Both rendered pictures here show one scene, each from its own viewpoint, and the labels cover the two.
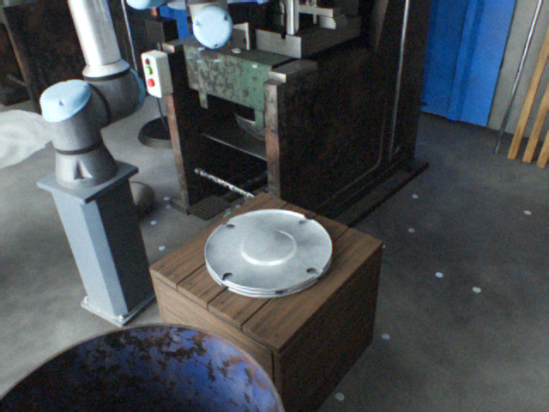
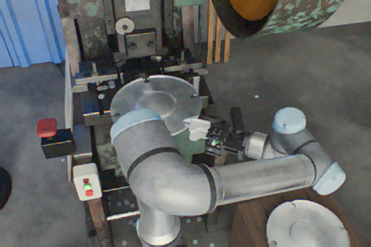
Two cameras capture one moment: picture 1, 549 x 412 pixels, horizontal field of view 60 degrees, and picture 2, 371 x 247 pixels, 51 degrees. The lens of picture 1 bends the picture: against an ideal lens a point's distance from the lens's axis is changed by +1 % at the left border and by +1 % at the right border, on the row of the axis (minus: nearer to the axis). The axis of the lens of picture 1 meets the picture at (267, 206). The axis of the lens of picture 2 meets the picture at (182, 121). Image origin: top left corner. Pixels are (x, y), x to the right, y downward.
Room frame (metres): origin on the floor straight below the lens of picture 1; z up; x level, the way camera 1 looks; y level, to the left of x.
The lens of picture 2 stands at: (0.90, 0.81, 1.65)
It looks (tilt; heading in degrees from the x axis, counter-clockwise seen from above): 46 degrees down; 302
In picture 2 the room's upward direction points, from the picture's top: 1 degrees clockwise
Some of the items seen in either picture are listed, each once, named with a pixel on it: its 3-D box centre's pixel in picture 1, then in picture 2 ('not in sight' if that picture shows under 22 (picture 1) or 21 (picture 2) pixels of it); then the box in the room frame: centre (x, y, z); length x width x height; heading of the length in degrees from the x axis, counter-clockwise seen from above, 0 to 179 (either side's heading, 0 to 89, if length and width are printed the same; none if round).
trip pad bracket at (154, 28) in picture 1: (165, 45); (61, 153); (1.67, 0.32, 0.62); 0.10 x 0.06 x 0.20; 45
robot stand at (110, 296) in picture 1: (107, 241); not in sight; (1.10, 0.47, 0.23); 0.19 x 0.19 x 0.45; 56
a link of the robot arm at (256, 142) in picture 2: not in sight; (256, 146); (1.09, 0.10, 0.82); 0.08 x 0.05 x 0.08; 97
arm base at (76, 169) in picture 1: (82, 157); not in sight; (1.10, 0.47, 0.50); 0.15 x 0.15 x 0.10
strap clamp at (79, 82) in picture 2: not in sight; (93, 73); (1.74, 0.06, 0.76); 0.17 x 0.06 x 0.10; 45
